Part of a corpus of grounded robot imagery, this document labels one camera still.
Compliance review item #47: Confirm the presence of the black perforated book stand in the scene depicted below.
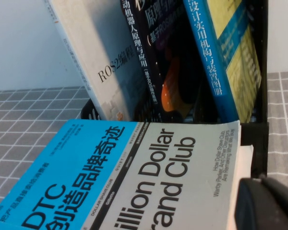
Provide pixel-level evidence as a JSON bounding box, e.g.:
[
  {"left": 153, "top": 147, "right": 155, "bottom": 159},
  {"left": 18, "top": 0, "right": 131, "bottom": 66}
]
[{"left": 80, "top": 0, "right": 270, "bottom": 178}]

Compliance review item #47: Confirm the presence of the yellow mechanisms sourcebook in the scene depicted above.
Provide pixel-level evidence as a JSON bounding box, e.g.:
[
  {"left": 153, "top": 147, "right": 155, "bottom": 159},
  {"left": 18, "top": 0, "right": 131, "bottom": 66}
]
[{"left": 183, "top": 0, "right": 263, "bottom": 124}]

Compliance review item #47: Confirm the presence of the white book underneath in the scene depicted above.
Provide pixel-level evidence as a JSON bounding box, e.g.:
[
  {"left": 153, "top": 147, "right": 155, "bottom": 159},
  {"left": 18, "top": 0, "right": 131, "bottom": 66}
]
[{"left": 0, "top": 119, "right": 254, "bottom": 230}]

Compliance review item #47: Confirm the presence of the white ROS2 programming book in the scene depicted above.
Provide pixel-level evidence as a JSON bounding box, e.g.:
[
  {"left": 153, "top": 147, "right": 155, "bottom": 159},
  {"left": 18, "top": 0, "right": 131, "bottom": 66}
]
[{"left": 44, "top": 0, "right": 147, "bottom": 122}]

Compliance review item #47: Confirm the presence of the grey checked tablecloth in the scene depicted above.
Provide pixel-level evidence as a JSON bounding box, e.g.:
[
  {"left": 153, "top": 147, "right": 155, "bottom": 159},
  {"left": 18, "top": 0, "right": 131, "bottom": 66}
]
[{"left": 0, "top": 71, "right": 288, "bottom": 230}]

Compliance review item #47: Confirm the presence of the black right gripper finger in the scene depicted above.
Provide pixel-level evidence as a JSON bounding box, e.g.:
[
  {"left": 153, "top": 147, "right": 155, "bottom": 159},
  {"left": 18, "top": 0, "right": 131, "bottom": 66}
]
[{"left": 237, "top": 173, "right": 288, "bottom": 230}]

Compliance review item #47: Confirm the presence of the dark mobile robot book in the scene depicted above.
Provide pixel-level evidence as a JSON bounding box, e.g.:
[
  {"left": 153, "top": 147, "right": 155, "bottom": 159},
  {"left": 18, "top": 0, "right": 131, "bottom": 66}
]
[{"left": 120, "top": 0, "right": 207, "bottom": 123}]

